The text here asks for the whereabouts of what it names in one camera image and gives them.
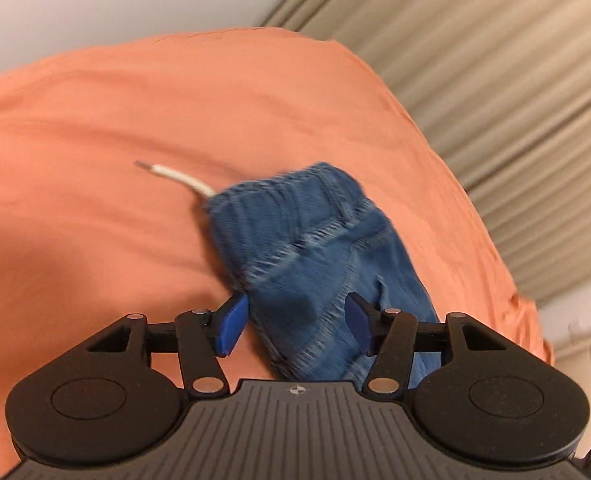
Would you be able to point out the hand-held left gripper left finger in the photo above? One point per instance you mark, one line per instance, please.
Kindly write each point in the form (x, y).
(231, 325)

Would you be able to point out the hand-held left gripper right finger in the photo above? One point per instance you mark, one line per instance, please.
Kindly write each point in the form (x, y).
(358, 322)

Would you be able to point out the blue denim pants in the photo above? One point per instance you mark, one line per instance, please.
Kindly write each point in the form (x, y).
(300, 255)

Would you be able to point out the orange blanket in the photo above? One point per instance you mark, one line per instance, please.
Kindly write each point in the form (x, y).
(125, 160)

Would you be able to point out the beige curtain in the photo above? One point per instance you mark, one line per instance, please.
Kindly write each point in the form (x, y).
(500, 85)

